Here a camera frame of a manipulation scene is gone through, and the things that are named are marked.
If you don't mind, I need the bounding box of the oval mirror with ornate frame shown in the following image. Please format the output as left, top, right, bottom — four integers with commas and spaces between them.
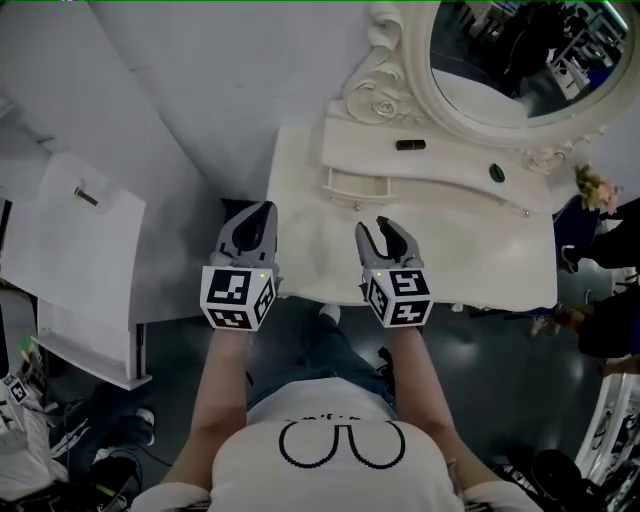
343, 0, 632, 175

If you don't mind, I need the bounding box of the white dressing table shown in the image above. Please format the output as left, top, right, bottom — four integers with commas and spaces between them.
264, 99, 560, 312

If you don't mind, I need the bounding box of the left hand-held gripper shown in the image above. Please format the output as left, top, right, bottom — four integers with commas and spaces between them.
199, 200, 280, 333

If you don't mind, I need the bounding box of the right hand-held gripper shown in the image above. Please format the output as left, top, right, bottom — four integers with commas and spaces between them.
354, 215, 434, 330

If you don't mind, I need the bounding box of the pink and yellow flower bunch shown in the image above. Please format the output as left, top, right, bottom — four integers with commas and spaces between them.
573, 161, 625, 217

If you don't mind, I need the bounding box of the white ornate furniture frame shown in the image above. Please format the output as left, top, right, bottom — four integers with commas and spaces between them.
573, 368, 640, 489

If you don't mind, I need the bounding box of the person's left forearm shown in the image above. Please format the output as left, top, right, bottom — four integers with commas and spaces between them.
163, 324, 257, 490

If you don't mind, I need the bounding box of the white patterned block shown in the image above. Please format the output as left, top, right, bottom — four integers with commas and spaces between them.
3, 374, 30, 405

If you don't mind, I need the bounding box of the white side cabinet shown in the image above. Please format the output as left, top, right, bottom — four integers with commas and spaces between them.
0, 151, 154, 393

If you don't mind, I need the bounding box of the person's blue jeans leg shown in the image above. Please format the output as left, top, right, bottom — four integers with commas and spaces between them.
246, 310, 400, 422

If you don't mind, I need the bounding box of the black bag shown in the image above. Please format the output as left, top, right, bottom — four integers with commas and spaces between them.
528, 448, 589, 504

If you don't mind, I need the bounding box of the person's right forearm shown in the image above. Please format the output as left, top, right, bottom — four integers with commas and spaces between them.
387, 323, 507, 495

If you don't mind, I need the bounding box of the person's white printed t-shirt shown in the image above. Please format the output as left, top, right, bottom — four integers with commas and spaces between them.
129, 377, 545, 512

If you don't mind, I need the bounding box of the small white dressing table drawer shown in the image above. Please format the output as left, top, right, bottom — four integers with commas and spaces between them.
320, 165, 393, 203

